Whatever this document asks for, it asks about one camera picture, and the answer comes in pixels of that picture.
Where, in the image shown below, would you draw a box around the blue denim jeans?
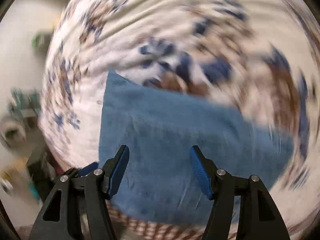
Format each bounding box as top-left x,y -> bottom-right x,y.
99,71 -> 294,225

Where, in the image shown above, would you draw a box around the teal storage cart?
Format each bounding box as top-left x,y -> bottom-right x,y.
7,88 -> 41,120

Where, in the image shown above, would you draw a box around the floral bed blanket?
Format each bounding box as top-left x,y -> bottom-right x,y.
39,0 -> 319,239

